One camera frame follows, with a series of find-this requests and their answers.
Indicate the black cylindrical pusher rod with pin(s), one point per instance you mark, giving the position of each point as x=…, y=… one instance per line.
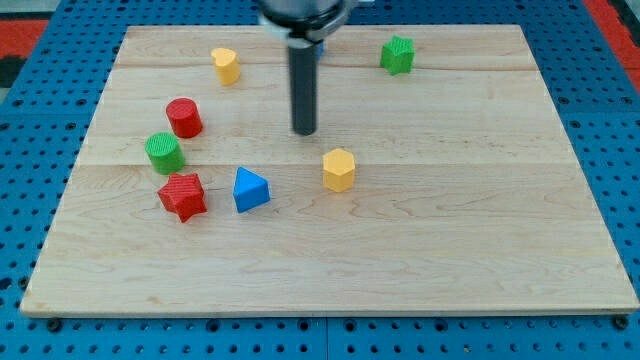
x=303, y=65

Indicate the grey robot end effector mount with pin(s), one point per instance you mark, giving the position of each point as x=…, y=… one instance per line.
x=311, y=20

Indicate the yellow hexagon block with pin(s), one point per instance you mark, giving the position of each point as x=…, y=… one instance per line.
x=338, y=170

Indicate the blue block behind rod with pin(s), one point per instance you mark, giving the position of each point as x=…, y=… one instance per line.
x=320, y=50

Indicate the yellow heart block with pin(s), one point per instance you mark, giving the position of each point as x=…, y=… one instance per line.
x=226, y=65

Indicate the green star block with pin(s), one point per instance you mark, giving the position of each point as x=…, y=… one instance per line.
x=397, y=55

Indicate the red cylinder block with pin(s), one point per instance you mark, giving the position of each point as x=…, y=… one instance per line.
x=184, y=118

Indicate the blue triangle block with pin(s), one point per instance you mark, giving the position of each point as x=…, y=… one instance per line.
x=250, y=190

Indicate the green cylinder block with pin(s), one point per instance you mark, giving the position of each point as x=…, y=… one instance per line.
x=164, y=152

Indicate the red star block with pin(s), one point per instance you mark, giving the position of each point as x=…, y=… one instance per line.
x=183, y=195

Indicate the wooden board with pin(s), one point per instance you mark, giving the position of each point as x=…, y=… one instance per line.
x=468, y=198

